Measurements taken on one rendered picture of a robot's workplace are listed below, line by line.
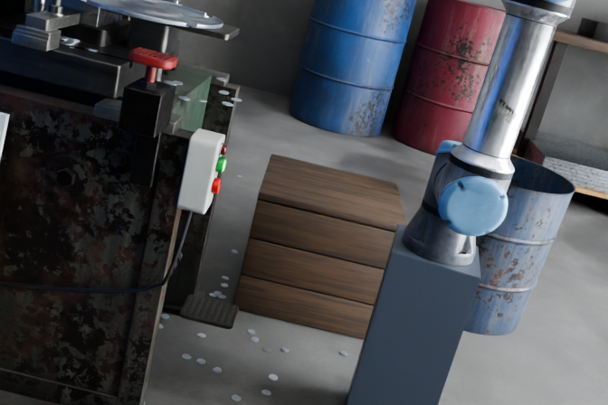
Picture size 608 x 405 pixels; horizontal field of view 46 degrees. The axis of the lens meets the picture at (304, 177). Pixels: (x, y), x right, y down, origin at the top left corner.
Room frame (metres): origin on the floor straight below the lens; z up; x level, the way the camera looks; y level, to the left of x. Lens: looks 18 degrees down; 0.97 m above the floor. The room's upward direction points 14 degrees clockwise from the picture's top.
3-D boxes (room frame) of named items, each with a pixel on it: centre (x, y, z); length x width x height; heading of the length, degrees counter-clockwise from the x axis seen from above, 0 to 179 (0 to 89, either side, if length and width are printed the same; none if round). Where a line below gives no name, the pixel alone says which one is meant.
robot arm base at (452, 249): (1.39, -0.30, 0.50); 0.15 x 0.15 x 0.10
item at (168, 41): (1.43, 0.33, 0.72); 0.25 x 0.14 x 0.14; 90
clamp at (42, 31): (1.27, 0.50, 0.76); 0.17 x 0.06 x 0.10; 0
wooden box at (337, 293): (1.95, -0.09, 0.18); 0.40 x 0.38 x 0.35; 92
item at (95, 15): (1.44, 0.50, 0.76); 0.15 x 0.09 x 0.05; 0
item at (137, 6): (1.43, 0.38, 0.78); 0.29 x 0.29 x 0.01
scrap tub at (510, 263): (2.15, -0.60, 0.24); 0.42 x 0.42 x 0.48
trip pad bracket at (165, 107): (1.12, 0.27, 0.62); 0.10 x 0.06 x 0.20; 0
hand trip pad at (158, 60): (1.10, 0.27, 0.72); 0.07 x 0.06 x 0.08; 90
